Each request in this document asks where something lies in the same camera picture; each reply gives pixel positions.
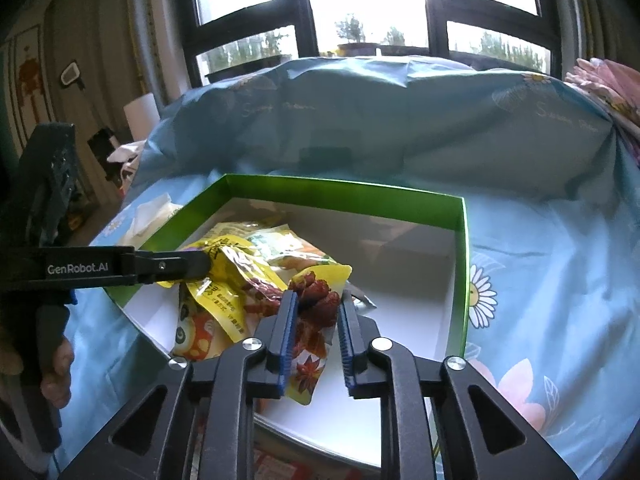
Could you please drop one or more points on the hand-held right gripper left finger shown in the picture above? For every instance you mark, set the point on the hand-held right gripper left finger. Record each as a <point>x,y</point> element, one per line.
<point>285,345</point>

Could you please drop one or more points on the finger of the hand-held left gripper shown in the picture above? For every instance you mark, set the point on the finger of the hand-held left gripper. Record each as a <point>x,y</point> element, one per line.
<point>180,265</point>

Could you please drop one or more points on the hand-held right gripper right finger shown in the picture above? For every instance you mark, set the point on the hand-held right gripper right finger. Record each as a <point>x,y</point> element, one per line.
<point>347,350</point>

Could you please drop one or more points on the dried meat snack packet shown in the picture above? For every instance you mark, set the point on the dried meat snack packet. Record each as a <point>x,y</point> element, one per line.
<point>320,305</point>

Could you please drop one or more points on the bright yellow snack packet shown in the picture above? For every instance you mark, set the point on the bright yellow snack packet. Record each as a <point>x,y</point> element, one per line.
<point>227,310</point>

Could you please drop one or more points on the cartoon animal snack packet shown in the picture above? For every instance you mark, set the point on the cartoon animal snack packet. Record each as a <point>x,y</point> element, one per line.
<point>197,332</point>

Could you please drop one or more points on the orange snack packet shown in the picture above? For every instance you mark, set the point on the orange snack packet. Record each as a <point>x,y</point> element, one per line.
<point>305,261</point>

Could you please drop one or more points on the green cardboard box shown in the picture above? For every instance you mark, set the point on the green cardboard box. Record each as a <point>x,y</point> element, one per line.
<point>400,280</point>

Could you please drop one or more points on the green yellow snack packet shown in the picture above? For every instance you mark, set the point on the green yellow snack packet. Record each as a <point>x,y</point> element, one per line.
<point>277,245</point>

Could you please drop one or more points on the person's left hand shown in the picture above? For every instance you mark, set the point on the person's left hand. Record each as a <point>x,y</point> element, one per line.
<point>60,375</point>

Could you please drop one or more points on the white tissue pack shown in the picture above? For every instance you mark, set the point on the white tissue pack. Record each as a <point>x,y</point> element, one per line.
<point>150,220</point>

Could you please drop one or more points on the white patterned cloth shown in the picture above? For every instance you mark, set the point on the white patterned cloth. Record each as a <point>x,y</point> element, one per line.
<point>125,160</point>

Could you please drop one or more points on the white paper roll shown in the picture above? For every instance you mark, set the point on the white paper roll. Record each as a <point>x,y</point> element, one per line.
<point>142,120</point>

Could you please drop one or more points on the dark planter box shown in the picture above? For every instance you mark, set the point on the dark planter box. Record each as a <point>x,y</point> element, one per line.
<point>385,50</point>
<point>240,67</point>

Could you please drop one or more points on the blue floral quilt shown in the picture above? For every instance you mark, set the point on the blue floral quilt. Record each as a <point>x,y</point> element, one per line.
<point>400,120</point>

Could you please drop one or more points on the pale curtain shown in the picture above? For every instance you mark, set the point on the pale curtain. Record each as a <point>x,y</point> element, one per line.
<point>145,20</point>
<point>587,5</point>

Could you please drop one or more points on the pink folded cloth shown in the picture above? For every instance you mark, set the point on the pink folded cloth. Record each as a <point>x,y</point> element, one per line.
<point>610,90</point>

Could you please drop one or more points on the white wall fixture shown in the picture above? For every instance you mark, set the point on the white wall fixture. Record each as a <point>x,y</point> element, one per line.
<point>70,75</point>

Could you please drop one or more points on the wall poster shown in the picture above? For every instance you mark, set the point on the wall poster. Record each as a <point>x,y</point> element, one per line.
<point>30,75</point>

